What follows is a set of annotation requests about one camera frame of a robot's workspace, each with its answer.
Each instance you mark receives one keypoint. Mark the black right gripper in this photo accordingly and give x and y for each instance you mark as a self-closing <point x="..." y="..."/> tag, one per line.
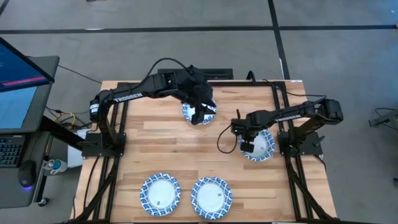
<point x="245" y="129"/>

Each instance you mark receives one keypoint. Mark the black desk caster wheel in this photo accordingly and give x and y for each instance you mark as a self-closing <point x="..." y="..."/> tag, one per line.
<point x="43" y="202"/>

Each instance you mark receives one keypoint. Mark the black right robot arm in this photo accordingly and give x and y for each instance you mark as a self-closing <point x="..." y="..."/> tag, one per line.
<point x="286" y="117"/>

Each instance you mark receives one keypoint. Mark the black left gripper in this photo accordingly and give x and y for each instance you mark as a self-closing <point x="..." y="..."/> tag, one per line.
<point x="197" y="88"/>

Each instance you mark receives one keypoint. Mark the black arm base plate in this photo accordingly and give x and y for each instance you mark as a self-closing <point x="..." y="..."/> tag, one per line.
<point x="93" y="149"/>
<point x="314" y="146"/>

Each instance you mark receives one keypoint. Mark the black computer mouse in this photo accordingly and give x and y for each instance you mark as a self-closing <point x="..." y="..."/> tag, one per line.
<point x="27" y="173"/>

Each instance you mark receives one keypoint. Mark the white and teal bottle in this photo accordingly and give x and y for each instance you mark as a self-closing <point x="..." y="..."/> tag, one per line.
<point x="59" y="165"/>

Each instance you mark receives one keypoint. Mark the black backlit keyboard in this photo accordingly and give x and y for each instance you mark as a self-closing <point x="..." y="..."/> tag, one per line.
<point x="11" y="152"/>

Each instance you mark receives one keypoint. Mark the grey computer desk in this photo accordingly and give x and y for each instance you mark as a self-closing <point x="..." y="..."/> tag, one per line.
<point x="12" y="196"/>

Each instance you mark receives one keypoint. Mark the black aluminium table frame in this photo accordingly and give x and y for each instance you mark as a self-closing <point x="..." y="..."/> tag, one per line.
<point x="233" y="83"/>

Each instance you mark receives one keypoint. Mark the black rectangular panel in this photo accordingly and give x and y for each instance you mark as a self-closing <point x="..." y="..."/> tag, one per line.
<point x="217" y="74"/>

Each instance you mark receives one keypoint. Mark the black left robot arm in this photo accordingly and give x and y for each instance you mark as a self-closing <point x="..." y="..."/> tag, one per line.
<point x="130" y="96"/>

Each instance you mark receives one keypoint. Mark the grey monitor light blue screen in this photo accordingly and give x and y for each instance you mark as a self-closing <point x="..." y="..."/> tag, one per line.
<point x="15" y="107"/>

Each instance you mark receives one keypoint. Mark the monitor with dark blue screen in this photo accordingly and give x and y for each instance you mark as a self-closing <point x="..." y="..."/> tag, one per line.
<point x="18" y="71"/>

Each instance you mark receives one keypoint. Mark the blue patterned paper bowl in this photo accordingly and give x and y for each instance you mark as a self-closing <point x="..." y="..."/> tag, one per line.
<point x="211" y="198"/>
<point x="186" y="112"/>
<point x="264" y="147"/>
<point x="160" y="194"/>

